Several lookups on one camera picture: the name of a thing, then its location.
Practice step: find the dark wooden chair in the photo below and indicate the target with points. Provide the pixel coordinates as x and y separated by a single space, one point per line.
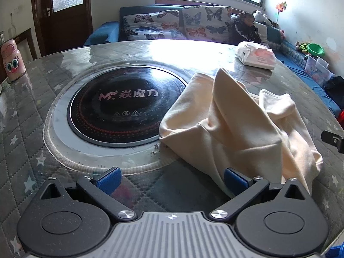
25 40

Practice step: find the dark wooden door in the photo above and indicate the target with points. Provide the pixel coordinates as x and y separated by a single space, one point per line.
63 13

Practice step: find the blue corner sofa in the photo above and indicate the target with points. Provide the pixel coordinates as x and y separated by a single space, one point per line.
107 32

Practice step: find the clear plastic storage box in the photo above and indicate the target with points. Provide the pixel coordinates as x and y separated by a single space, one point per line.
317 71

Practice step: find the butterfly print cushion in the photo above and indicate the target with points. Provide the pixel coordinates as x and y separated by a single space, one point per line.
151 25
204 21

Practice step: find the cream garment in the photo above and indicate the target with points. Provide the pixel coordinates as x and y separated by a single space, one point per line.
231 129

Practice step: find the pink cartoon water bottle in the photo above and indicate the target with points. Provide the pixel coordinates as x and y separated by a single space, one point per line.
12 61

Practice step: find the black bag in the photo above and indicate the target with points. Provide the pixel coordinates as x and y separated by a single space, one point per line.
335 86

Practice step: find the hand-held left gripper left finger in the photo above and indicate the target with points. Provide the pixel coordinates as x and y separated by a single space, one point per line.
108 179

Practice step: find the round black induction cooktop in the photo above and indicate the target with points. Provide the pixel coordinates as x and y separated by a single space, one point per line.
123 104

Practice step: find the teal cushion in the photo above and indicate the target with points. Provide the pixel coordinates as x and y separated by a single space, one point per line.
274 35

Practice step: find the pink white tissue pack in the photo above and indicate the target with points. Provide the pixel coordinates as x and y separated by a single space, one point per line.
256 56

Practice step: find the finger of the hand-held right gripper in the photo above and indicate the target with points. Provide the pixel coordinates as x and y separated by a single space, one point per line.
334 139

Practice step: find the panda plush toy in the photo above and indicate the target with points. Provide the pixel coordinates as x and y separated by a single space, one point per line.
260 16

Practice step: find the red plastic stool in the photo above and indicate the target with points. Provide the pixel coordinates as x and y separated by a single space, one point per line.
341 118

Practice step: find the colourful pinwheel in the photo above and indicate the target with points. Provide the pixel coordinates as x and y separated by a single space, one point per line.
280 7

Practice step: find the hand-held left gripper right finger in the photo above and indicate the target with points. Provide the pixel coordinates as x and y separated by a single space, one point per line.
236 179

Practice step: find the green plastic bowl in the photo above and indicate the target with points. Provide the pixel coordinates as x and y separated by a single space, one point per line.
315 49

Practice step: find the white cushion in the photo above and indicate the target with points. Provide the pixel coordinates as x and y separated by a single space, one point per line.
262 32

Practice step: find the green plush toy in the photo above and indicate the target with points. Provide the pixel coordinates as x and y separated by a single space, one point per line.
302 47

